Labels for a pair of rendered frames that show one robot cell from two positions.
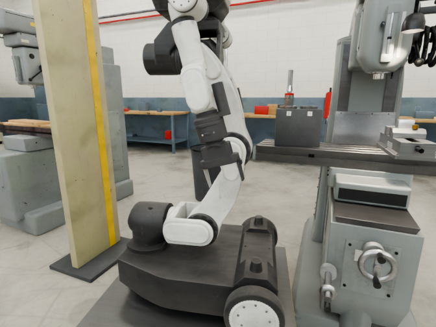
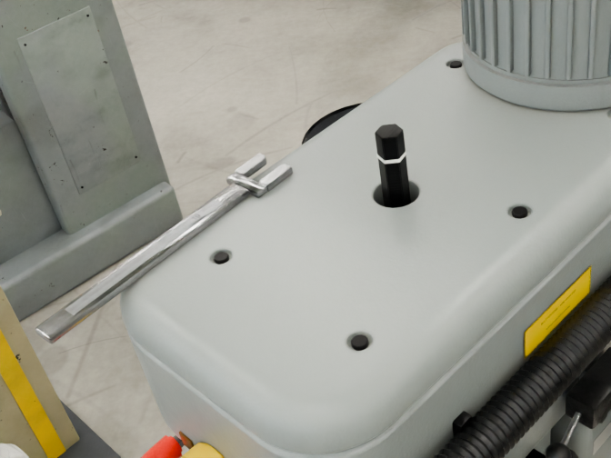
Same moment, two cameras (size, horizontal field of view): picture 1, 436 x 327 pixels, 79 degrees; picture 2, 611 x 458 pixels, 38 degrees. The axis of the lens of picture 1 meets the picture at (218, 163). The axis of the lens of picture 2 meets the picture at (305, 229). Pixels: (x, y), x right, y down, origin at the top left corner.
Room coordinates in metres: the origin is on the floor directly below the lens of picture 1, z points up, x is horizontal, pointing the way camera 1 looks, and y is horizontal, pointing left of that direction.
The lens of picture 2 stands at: (0.74, -0.95, 2.31)
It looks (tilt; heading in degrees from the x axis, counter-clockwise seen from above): 39 degrees down; 30
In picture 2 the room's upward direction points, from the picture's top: 12 degrees counter-clockwise
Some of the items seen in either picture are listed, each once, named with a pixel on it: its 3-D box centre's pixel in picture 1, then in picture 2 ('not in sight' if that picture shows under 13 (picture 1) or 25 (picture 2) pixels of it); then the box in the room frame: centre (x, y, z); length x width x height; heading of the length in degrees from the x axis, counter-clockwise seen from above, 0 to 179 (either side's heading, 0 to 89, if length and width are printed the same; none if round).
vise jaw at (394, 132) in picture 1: (407, 133); not in sight; (1.16, -0.83, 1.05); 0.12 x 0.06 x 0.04; 70
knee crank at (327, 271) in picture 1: (327, 284); not in sight; (0.82, -0.40, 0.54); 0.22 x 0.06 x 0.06; 158
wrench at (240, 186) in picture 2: not in sight; (169, 242); (1.16, -0.58, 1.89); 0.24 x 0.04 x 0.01; 160
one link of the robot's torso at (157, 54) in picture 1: (183, 50); not in sight; (1.03, 0.12, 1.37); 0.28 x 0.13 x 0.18; 80
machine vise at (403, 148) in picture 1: (403, 139); not in sight; (1.18, -0.84, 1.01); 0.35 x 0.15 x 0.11; 160
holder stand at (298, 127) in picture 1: (297, 125); not in sight; (1.38, -0.41, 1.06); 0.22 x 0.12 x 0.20; 79
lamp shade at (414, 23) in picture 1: (413, 22); not in sight; (1.07, -0.72, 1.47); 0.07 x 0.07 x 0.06
